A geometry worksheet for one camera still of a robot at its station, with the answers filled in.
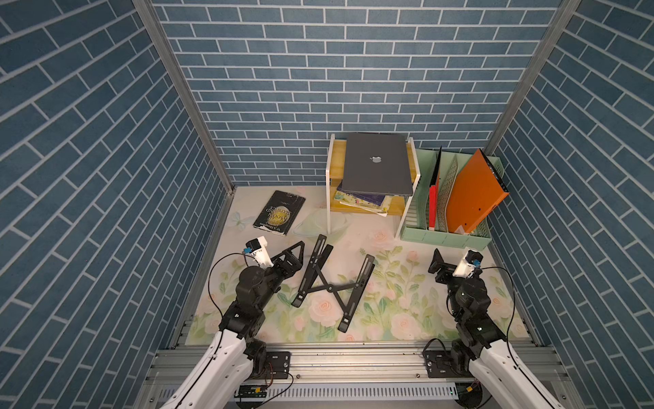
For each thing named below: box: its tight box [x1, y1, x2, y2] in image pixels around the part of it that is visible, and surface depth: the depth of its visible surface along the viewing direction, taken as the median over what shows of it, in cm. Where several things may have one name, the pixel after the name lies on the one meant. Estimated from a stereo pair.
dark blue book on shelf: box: [337, 184, 386, 207], surface depth 96 cm
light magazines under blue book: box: [333, 190, 393, 218], surface depth 95 cm
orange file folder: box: [447, 148, 511, 234], surface depth 90 cm
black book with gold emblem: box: [252, 190, 307, 237], surface depth 110 cm
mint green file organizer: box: [400, 148, 505, 251], surface depth 98 cm
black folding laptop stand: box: [291, 234, 376, 334], surface depth 86 cm
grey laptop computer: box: [341, 132, 414, 196], surface depth 84 cm
